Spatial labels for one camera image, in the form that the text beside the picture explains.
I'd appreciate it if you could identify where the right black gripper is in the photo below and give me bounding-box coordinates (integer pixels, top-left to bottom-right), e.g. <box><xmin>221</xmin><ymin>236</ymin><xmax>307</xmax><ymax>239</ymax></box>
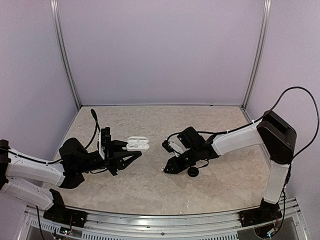
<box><xmin>163</xmin><ymin>146</ymin><xmax>200</xmax><ymax>174</ymax></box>

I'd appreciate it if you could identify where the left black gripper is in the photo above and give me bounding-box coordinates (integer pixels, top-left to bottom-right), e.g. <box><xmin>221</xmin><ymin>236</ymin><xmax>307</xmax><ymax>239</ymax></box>
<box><xmin>76</xmin><ymin>139</ymin><xmax>141</xmax><ymax>176</ymax></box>

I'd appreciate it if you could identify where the white earbud charging case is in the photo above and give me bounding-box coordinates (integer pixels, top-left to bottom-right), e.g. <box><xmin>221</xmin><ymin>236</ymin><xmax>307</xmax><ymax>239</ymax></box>
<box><xmin>126</xmin><ymin>136</ymin><xmax>150</xmax><ymax>153</ymax></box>

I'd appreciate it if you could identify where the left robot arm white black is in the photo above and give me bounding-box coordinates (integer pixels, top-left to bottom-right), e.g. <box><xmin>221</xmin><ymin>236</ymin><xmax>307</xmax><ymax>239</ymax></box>
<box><xmin>0</xmin><ymin>137</ymin><xmax>142</xmax><ymax>223</ymax></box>

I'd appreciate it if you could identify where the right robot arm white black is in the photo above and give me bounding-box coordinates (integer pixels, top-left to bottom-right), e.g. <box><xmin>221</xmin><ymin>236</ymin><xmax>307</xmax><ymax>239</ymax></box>
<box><xmin>162</xmin><ymin>112</ymin><xmax>297</xmax><ymax>222</ymax></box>

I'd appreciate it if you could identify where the black round disc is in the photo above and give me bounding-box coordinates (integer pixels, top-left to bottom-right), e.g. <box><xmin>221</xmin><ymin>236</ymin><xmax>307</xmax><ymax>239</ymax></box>
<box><xmin>187</xmin><ymin>166</ymin><xmax>199</xmax><ymax>178</ymax></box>

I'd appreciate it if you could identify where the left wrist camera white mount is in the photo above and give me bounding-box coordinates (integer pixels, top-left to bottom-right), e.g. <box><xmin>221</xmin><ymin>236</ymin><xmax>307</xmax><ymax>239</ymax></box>
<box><xmin>97</xmin><ymin>127</ymin><xmax>111</xmax><ymax>160</ymax></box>

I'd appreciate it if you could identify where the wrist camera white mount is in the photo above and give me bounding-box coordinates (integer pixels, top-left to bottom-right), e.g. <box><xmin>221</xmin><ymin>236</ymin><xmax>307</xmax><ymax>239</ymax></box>
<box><xmin>97</xmin><ymin>127</ymin><xmax>111</xmax><ymax>160</ymax></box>
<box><xmin>162</xmin><ymin>140</ymin><xmax>184</xmax><ymax>157</ymax></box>

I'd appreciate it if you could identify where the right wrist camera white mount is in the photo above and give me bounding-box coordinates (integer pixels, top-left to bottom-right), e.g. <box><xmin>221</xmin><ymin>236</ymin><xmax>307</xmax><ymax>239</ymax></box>
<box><xmin>162</xmin><ymin>140</ymin><xmax>184</xmax><ymax>157</ymax></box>

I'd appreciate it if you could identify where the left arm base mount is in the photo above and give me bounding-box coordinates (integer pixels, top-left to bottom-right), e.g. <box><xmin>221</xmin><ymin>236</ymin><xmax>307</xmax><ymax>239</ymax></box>
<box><xmin>43</xmin><ymin>207</ymin><xmax>88</xmax><ymax>228</ymax></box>

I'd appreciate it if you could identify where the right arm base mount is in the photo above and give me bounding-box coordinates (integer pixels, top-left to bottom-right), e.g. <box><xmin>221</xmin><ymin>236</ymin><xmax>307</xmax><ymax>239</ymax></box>
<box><xmin>239</xmin><ymin>207</ymin><xmax>283</xmax><ymax>227</ymax></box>

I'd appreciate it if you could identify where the front aluminium rail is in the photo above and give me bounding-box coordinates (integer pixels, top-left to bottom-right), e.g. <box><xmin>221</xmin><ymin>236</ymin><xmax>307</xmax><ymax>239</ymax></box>
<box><xmin>19</xmin><ymin>206</ymin><xmax>306</xmax><ymax>240</ymax></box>

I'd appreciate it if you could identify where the left aluminium frame post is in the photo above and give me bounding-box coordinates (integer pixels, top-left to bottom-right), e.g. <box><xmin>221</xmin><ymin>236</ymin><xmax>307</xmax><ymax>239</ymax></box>
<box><xmin>49</xmin><ymin>0</ymin><xmax>82</xmax><ymax>111</ymax></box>

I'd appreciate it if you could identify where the aluminium frame post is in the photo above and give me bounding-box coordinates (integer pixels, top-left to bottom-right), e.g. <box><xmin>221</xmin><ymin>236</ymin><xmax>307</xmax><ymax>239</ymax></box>
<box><xmin>49</xmin><ymin>0</ymin><xmax>82</xmax><ymax>111</ymax></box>
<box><xmin>241</xmin><ymin>0</ymin><xmax>272</xmax><ymax>111</ymax></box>

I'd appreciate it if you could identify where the right aluminium frame post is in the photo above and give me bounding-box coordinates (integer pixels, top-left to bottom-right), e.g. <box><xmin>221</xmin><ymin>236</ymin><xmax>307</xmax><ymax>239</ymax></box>
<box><xmin>241</xmin><ymin>0</ymin><xmax>272</xmax><ymax>111</ymax></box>

